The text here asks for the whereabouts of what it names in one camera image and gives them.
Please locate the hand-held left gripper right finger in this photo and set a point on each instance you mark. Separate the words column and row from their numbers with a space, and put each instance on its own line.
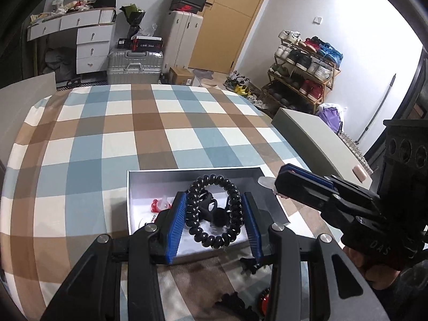
column 251, row 222

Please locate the checked tablecloth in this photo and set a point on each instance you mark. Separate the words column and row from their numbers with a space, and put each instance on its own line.
column 133, row 133

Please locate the person's right forearm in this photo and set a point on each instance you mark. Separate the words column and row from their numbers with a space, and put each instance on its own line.
column 411, row 284

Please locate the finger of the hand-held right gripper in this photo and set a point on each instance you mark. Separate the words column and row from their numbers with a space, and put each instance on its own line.
column 311, row 175
column 301, row 190

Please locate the red and black shoe box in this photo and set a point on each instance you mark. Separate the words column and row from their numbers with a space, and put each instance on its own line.
column 185, row 7

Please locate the pile of desk clutter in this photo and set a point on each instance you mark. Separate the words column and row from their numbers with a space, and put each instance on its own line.
column 63, row 6

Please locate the purple bag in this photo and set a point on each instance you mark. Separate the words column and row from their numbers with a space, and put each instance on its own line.
column 331, row 117

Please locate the person's right hand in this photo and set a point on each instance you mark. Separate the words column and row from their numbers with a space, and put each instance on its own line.
column 362, row 260

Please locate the silver suitcase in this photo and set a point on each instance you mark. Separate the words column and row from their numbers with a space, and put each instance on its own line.
column 133, row 67

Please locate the woven basket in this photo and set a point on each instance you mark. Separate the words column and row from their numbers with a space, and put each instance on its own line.
column 354, row 150

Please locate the black wrapped bouquet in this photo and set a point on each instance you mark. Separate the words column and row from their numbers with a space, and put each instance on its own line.
column 132, row 16

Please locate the silver cardboard box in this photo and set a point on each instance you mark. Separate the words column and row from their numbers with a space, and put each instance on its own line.
column 150, row 184

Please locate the white dressing desk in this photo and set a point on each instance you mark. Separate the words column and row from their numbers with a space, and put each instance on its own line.
column 90, row 36

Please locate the rows of shoes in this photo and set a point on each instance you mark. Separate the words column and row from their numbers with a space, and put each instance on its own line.
column 301, row 60

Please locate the black and red long box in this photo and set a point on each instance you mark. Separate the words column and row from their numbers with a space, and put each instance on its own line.
column 143, row 44

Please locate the red and black hair accessory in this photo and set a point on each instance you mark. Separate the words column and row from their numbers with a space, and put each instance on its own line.
column 264, row 303

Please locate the pile of loose shoes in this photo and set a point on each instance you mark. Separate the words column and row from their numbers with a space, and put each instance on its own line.
column 240, row 87

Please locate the long grey pole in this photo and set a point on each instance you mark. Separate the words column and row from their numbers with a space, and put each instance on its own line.
column 381, row 103

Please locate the grey bedside cabinet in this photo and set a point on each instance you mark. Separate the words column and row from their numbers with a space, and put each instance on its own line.
column 311, row 133
column 23, row 87

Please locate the grey floor mat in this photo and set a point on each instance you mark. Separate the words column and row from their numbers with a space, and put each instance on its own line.
column 202, row 74

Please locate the small red hair clip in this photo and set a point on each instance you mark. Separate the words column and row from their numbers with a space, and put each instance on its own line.
column 155, row 205

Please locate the brown cardboard box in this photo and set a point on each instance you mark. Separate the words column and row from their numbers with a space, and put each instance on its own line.
column 180, row 76

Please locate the wooden shoe rack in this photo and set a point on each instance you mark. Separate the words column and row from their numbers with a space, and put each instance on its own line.
column 329, row 85

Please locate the white upright suitcase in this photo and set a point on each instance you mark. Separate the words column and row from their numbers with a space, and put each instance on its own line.
column 182, row 40

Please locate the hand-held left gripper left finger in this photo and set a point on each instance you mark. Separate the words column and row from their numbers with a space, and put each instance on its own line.
column 177, row 227

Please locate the wooden door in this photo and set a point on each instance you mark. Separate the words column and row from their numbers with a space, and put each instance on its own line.
column 227, row 26

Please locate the small pink block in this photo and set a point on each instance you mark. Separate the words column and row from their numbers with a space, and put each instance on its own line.
column 360, row 173

